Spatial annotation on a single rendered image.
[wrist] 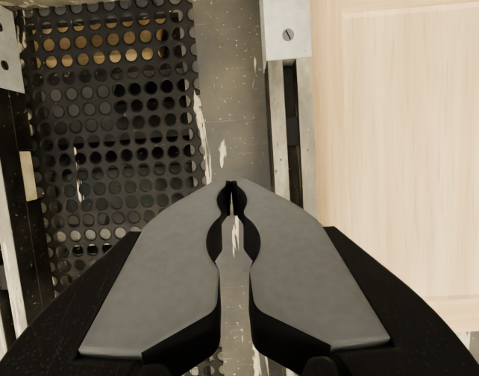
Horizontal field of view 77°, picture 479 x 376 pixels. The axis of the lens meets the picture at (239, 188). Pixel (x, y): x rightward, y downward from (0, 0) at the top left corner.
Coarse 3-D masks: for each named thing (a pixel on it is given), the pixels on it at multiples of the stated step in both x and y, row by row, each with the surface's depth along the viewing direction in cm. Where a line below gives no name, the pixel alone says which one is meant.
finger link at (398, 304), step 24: (336, 240) 9; (360, 264) 8; (360, 288) 7; (384, 288) 7; (408, 288) 7; (384, 312) 7; (408, 312) 7; (432, 312) 7; (408, 336) 6; (432, 336) 6; (456, 336) 6; (336, 360) 6; (360, 360) 6; (384, 360) 6; (408, 360) 6; (432, 360) 6; (456, 360) 6
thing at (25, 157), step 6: (24, 156) 48; (30, 156) 49; (24, 162) 48; (30, 162) 49; (24, 168) 48; (30, 168) 49; (24, 174) 48; (30, 174) 49; (24, 180) 48; (30, 180) 49; (30, 186) 49; (30, 192) 49; (36, 192) 50; (30, 198) 49; (36, 198) 50
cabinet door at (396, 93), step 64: (320, 0) 44; (384, 0) 44; (448, 0) 44; (320, 64) 45; (384, 64) 45; (448, 64) 45; (320, 128) 46; (384, 128) 46; (448, 128) 46; (320, 192) 47; (384, 192) 47; (448, 192) 47; (384, 256) 49; (448, 256) 48; (448, 320) 49
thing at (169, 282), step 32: (192, 192) 11; (224, 192) 12; (160, 224) 10; (192, 224) 10; (128, 256) 8; (160, 256) 8; (192, 256) 8; (128, 288) 7; (160, 288) 7; (192, 288) 7; (96, 320) 6; (128, 320) 6; (160, 320) 6; (192, 320) 6; (96, 352) 6; (128, 352) 6; (160, 352) 6; (192, 352) 7
